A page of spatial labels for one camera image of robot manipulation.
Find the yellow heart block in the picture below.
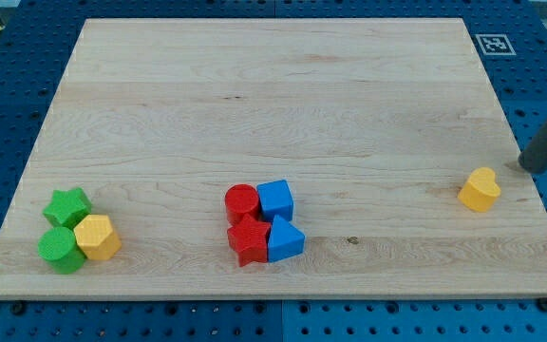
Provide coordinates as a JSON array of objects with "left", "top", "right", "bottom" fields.
[{"left": 458, "top": 167, "right": 501, "bottom": 213}]

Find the blue cube block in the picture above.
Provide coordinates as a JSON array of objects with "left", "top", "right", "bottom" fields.
[{"left": 256, "top": 180, "right": 294, "bottom": 221}]

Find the light wooden board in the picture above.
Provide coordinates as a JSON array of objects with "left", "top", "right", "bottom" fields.
[{"left": 0, "top": 18, "right": 547, "bottom": 301}]

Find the red cylinder block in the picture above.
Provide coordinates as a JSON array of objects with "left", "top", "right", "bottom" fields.
[{"left": 224, "top": 183, "right": 260, "bottom": 225}]

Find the blue triangle block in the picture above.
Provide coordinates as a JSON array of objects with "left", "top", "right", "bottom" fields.
[{"left": 268, "top": 215, "right": 306, "bottom": 263}]

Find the red star block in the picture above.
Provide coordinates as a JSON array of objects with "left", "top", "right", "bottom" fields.
[{"left": 227, "top": 215, "right": 272, "bottom": 267}]

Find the yellow hexagon block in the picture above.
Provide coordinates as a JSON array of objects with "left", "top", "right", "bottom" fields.
[{"left": 74, "top": 215, "right": 122, "bottom": 260}]

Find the green star block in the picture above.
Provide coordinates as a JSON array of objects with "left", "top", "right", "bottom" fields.
[{"left": 42, "top": 187, "right": 92, "bottom": 229}]

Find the green cylinder block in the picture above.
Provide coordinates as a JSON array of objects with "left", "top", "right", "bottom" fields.
[{"left": 37, "top": 226, "right": 86, "bottom": 275}]

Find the white fiducial marker tag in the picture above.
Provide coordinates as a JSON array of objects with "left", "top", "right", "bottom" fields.
[{"left": 475, "top": 33, "right": 516, "bottom": 56}]

